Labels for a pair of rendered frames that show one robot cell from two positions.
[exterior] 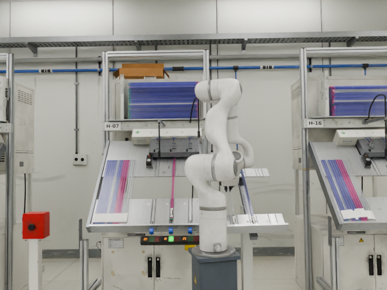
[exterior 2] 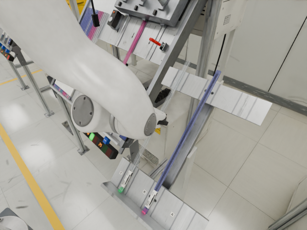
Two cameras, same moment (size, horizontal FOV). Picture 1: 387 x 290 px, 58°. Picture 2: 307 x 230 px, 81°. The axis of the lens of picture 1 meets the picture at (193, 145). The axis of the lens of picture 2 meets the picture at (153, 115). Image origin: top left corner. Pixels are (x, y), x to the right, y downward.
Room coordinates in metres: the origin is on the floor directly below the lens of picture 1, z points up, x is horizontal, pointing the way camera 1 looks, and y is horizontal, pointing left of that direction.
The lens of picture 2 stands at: (1.77, -0.50, 1.34)
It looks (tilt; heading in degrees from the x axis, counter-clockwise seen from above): 42 degrees down; 43
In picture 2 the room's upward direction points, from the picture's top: straight up
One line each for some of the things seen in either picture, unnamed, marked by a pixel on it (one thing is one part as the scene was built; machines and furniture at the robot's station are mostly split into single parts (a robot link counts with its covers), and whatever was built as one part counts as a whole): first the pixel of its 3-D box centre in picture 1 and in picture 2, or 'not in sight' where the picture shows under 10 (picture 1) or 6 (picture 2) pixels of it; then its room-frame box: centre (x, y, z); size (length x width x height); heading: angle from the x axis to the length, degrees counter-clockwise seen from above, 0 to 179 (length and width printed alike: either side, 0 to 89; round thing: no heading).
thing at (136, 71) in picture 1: (154, 71); not in sight; (2.84, 0.31, 1.82); 0.68 x 0.30 x 0.20; 89
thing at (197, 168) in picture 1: (205, 180); not in sight; (1.55, -0.05, 1.00); 0.19 x 0.12 x 0.24; 70
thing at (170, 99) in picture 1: (164, 100); not in sight; (2.54, 0.21, 1.52); 0.51 x 0.13 x 0.27; 89
